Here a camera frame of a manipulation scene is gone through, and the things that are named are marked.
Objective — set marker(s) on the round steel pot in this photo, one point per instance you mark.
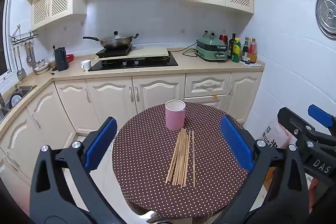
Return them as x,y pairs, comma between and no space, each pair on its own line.
15,100

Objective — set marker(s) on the dark oil bottle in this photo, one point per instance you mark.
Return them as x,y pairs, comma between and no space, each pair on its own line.
231,47

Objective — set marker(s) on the steel wok lid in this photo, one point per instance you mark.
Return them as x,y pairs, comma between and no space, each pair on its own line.
115,37

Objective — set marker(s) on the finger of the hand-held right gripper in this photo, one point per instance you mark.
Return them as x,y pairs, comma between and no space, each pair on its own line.
288,117
319,113

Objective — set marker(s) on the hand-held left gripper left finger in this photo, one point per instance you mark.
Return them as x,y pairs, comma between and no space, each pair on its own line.
101,142

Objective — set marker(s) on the cream large drawer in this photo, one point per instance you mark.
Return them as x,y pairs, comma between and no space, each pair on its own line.
207,85

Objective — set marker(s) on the stack of small bowls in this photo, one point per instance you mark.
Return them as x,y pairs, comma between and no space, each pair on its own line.
41,67

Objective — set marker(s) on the bunch of wooden chopsticks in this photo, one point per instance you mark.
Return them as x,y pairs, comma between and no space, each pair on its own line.
179,161

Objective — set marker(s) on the cream kitchen base cabinets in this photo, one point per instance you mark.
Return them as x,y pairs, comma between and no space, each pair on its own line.
110,103

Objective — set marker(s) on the green yellow bottle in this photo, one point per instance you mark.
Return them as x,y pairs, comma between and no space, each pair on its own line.
236,52

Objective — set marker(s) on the cream shallow drawer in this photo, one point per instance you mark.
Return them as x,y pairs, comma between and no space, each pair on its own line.
202,100

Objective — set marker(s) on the person's right hand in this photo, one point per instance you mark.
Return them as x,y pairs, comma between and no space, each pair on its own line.
313,192

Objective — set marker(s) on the white tray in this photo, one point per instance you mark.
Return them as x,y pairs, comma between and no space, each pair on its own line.
258,64

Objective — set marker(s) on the red box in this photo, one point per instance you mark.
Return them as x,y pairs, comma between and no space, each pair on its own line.
70,58

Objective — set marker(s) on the steel wall rack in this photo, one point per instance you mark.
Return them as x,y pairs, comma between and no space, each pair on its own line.
23,36

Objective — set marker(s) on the dark soy sauce bottle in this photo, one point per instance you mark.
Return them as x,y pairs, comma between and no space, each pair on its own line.
245,50

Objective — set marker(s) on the window frame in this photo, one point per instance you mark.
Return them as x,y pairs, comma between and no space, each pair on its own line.
4,43

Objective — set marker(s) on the black electric kettle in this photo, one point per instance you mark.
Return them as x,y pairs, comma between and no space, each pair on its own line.
61,60

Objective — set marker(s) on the orange sauce bottle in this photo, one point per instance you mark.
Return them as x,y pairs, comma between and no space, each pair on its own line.
252,53

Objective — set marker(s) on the steel sink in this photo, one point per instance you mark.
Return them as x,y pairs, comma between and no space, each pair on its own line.
25,90

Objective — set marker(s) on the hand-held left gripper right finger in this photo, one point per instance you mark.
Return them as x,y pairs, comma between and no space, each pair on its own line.
236,142

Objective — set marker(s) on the steel hanging spoon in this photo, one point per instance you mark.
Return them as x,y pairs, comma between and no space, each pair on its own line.
33,62

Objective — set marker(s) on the pink cup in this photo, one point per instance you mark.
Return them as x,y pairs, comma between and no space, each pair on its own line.
174,119

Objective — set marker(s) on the black glass gas hob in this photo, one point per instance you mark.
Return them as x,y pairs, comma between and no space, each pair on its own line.
157,63

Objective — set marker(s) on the green electric cooking pot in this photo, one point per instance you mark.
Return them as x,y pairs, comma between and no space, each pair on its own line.
211,50

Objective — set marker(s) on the red label cola bottle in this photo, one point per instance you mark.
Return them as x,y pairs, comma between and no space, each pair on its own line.
223,37

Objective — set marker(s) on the black induction cooker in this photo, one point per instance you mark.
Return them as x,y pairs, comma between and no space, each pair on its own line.
113,52

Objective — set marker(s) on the round steel steamer plate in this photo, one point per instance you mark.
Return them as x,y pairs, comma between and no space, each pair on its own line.
326,15

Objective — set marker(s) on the white mug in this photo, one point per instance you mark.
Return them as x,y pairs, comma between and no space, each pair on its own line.
86,65

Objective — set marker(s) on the beige board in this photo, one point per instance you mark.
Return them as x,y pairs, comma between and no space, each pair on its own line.
149,52

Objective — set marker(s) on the white printed plastic bag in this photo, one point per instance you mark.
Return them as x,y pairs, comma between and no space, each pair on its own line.
275,134

